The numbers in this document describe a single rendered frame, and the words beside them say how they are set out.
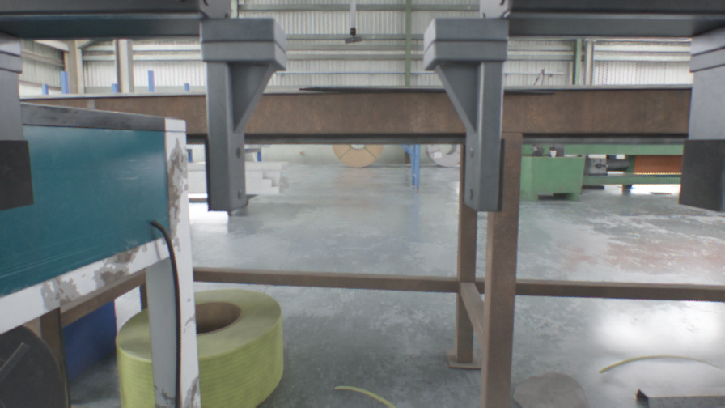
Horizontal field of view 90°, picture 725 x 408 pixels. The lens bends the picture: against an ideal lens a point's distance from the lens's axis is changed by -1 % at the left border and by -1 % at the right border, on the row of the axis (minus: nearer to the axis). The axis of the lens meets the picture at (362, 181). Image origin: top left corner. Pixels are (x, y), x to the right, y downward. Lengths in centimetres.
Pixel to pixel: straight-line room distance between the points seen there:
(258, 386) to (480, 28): 105
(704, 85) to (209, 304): 126
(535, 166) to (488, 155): 461
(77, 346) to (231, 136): 130
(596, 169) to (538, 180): 153
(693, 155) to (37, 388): 88
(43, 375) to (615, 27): 86
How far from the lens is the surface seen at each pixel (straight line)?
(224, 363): 105
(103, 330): 154
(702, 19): 27
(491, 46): 21
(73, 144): 54
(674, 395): 139
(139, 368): 111
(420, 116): 74
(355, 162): 1065
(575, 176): 506
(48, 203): 52
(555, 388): 126
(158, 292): 73
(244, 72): 22
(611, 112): 83
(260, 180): 361
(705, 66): 29
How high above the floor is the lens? 69
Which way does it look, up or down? 6 degrees down
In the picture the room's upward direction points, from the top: straight up
